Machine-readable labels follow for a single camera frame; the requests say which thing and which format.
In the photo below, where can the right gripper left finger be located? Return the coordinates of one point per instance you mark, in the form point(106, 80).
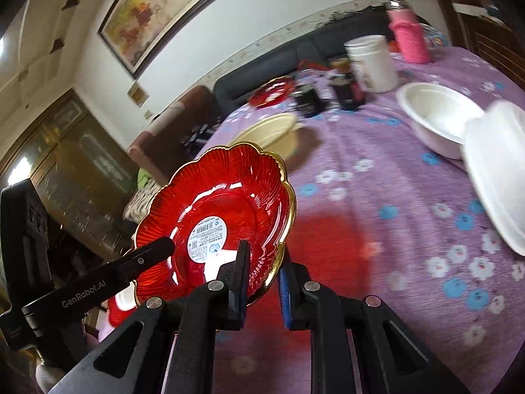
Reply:
point(167, 346)

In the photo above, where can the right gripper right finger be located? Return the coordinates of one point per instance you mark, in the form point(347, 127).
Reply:
point(358, 345)

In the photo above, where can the black leather sofa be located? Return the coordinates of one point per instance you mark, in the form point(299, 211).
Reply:
point(324, 43)

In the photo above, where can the framed horse painting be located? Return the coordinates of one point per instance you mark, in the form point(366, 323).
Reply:
point(136, 30)

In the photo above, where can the purple floral tablecloth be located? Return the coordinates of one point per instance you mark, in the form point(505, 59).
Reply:
point(378, 213)

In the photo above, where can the black round jar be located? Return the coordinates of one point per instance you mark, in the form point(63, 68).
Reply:
point(307, 101)

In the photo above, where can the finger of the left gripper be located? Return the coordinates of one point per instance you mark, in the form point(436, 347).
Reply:
point(151, 256)

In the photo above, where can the brown armchair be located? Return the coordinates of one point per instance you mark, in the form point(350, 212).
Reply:
point(159, 148)

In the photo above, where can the wooden glass door cabinet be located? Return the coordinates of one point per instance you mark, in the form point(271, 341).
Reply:
point(81, 174)

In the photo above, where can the white plastic jar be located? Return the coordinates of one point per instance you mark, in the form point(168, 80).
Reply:
point(372, 64)

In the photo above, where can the dark jar with cork lid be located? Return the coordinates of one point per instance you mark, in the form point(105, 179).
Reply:
point(345, 85)

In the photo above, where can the white foam bowl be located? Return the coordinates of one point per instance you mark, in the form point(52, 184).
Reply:
point(493, 153)
point(439, 116)

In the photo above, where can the pink knit sleeve bottle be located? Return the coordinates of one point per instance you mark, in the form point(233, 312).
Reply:
point(408, 32)

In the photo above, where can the red plate with sticker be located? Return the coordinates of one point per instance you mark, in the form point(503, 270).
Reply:
point(229, 194)

